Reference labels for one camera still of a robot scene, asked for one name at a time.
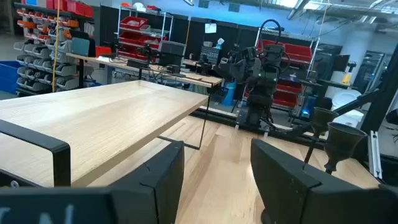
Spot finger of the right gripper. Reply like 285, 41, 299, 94
213, 58, 246, 82

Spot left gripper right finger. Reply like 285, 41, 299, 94
250, 138, 322, 224

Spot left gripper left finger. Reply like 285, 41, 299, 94
108, 139, 185, 224

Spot black candlestick holder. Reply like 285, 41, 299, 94
323, 122, 369, 175
302, 106, 340, 171

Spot small parts drawer cabinet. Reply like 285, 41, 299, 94
200, 45, 222, 65

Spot blue barrel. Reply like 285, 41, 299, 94
221, 81, 238, 106

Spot wooden workbench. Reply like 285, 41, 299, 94
66, 52, 223, 90

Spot grey equipment box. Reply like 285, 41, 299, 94
157, 40, 187, 67

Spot yellow spray bottle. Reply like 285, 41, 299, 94
341, 62, 358, 85

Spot white plastic seat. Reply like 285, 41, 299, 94
331, 89, 365, 128

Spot parts bin rack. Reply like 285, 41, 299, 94
12, 1, 96, 96

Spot blue storage bin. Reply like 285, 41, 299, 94
0, 60, 23, 94

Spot wire shelf red bins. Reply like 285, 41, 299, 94
116, 4, 175, 62
254, 27, 321, 110

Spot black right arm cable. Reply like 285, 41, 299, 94
259, 18, 283, 47

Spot wooden shelf black metal frame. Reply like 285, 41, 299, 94
0, 80, 213, 188

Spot yellow hanging cable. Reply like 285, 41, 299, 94
52, 0, 62, 93

